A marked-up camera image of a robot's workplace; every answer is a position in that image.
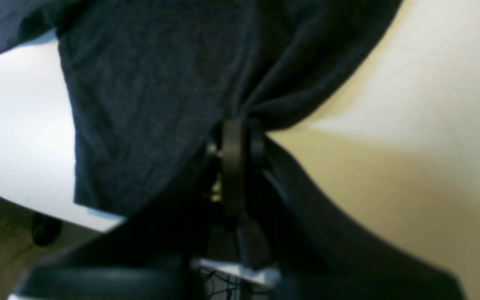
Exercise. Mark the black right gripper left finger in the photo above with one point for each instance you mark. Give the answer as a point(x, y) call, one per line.
point(204, 205)

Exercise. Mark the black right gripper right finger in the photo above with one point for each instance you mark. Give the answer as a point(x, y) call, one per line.
point(295, 215)

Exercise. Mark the dark navy T-shirt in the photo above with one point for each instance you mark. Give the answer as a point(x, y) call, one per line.
point(149, 79)

